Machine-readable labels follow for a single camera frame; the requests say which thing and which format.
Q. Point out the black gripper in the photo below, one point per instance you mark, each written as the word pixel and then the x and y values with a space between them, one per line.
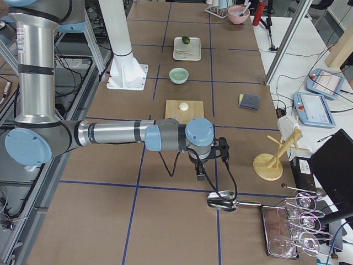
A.
pixel 197 163

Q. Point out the white steamed bun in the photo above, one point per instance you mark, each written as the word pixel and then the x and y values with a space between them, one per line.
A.
pixel 183 106

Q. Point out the white ceramic spoon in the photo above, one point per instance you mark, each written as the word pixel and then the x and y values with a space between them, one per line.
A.
pixel 183 52

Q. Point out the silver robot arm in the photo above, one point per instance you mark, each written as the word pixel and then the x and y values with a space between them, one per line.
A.
pixel 39 135

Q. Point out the mint green bowl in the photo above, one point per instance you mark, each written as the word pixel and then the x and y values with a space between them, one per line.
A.
pixel 178 75

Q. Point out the pink bowl with ice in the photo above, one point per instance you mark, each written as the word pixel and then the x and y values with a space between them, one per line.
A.
pixel 237 15

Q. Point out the metal scoop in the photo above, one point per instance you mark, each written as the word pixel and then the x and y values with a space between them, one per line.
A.
pixel 226 200

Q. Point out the bamboo cutting board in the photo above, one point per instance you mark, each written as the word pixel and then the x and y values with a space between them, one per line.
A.
pixel 196 110

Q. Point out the wooden mug tree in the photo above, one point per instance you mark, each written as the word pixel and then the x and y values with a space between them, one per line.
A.
pixel 268 166

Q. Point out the grey yellow sponge cloth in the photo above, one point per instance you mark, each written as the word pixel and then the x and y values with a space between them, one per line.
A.
pixel 249 101

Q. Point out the white bear tray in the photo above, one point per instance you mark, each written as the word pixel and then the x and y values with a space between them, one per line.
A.
pixel 194 47

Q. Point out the green lime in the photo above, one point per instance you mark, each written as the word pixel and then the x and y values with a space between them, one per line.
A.
pixel 185 40

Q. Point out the near blue teach pendant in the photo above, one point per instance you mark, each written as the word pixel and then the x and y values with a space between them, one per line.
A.
pixel 312 110

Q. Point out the blue teach pendant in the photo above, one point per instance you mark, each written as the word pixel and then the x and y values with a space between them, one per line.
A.
pixel 325 83
pixel 312 110

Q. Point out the black laptop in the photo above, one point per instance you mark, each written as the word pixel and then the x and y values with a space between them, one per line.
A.
pixel 332 166

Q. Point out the far blue teach pendant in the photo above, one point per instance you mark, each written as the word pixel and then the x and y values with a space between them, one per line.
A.
pixel 325 83

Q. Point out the black selfie stick tripod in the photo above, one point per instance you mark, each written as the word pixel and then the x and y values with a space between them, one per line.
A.
pixel 268 24

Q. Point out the red bottle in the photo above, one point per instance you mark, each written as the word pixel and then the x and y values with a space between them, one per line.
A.
pixel 258 12

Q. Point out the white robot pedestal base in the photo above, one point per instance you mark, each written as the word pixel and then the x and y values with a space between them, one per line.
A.
pixel 126 72

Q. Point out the aluminium frame post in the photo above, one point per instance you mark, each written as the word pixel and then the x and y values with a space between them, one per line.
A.
pixel 299 15

